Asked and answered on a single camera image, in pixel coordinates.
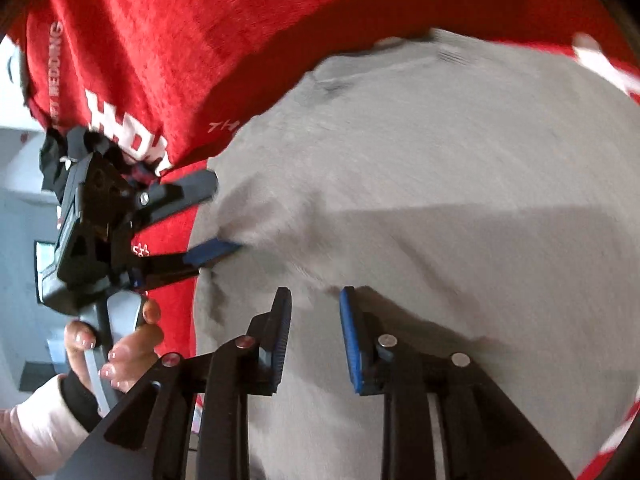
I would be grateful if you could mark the dark cloth pile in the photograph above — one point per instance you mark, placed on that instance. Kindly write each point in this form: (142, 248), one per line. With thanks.
(51, 160)

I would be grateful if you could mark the red printed blanket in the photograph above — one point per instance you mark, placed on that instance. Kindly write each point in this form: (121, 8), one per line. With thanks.
(165, 45)

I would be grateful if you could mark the grey small garment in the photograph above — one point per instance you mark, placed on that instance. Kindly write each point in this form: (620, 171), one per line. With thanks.
(425, 220)

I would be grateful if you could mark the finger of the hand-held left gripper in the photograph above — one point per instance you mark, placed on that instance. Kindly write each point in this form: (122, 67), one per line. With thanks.
(212, 250)
(192, 187)

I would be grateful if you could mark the person's left hand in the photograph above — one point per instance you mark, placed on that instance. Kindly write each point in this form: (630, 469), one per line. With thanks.
(132, 352)

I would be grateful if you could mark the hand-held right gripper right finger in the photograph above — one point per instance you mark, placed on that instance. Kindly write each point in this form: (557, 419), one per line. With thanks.
(350, 341)

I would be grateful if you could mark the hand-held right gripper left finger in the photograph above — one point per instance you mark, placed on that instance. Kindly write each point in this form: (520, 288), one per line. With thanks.
(283, 336)

